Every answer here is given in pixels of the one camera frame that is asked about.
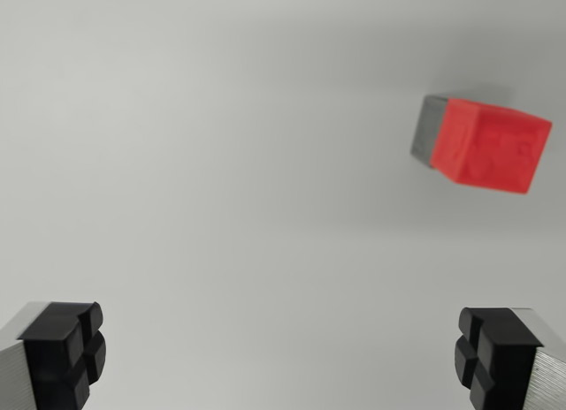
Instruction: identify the black-padded silver gripper left finger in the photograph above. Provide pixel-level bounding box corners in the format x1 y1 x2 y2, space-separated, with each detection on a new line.
0 300 108 410

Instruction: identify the grey cube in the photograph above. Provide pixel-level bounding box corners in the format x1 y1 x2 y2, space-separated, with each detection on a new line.
409 95 450 169

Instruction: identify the black-padded silver gripper right finger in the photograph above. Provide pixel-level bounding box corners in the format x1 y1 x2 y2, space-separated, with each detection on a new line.
453 307 566 410

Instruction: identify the red studded cube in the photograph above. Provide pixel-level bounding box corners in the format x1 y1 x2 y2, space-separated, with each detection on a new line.
427 98 554 194

